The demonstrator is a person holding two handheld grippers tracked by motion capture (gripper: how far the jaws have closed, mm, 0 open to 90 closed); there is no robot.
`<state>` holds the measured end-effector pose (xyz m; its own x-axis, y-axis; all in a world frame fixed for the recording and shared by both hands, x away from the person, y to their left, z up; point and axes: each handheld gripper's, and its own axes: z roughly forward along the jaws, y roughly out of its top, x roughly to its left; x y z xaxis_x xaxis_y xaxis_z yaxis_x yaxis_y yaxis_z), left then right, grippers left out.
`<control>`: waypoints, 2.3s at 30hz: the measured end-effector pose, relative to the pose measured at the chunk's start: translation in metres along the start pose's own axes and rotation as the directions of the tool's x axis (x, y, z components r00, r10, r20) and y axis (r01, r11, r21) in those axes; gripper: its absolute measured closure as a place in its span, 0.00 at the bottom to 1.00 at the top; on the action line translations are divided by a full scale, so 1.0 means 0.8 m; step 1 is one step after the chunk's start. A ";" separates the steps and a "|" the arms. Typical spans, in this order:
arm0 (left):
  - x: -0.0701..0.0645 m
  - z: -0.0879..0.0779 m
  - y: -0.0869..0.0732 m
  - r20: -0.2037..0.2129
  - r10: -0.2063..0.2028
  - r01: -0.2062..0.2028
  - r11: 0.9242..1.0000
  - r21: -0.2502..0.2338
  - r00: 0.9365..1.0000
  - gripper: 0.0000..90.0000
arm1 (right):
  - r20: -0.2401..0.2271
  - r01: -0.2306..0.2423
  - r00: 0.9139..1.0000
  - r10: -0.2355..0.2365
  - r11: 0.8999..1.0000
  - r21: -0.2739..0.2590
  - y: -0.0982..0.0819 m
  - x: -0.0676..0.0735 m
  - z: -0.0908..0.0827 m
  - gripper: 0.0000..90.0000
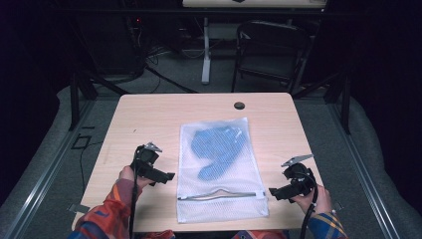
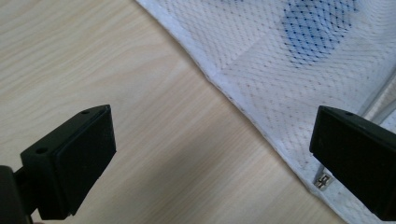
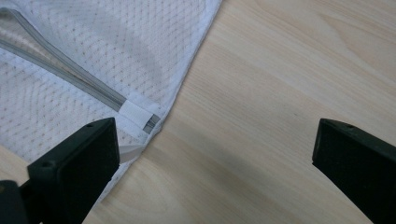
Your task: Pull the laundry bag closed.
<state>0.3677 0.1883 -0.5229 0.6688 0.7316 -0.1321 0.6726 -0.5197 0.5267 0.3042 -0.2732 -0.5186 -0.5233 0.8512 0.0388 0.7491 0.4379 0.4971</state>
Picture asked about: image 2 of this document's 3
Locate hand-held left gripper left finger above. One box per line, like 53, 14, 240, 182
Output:
20, 104, 118, 221

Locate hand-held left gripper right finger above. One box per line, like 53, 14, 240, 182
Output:
309, 105, 396, 222

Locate white mesh laundry bag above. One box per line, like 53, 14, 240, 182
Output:
135, 0, 396, 224

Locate blue garment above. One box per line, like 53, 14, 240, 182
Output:
281, 0, 359, 68

